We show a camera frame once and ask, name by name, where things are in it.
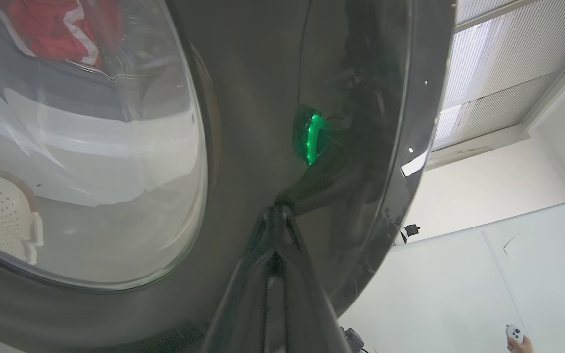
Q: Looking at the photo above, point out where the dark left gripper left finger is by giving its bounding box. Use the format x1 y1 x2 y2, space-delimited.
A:
203 206 279 353

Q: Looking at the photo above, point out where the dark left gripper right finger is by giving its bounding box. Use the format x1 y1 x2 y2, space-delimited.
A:
275 206 352 353

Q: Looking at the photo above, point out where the round black glass washer door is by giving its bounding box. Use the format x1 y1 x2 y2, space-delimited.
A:
0 0 456 353

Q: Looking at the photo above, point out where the plain red garment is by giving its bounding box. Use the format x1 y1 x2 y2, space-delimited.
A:
10 0 126 62

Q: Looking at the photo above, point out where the operator hand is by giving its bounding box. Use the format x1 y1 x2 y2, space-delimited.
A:
507 336 535 353

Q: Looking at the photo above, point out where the white handheld controller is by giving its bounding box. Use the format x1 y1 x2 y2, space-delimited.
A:
506 324 526 345

